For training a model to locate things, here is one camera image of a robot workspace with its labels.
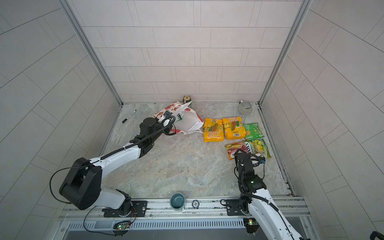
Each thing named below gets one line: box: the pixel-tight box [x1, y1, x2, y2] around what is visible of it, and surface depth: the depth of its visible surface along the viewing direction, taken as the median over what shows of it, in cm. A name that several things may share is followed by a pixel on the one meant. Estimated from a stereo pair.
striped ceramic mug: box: [238, 100, 252, 116], surface depth 108 cm
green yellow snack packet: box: [245, 139, 272, 159], surface depth 92 cm
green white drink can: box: [183, 95, 192, 105], surface depth 109 cm
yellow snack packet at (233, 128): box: [222, 116, 246, 140], surface depth 96 cm
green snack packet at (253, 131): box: [243, 122, 265, 141], surface depth 98 cm
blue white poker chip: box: [191, 199, 200, 209], surface depth 74 cm
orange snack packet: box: [224, 142, 249, 160], surface depth 88 cm
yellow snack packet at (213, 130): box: [203, 118, 224, 143], surface depth 96 cm
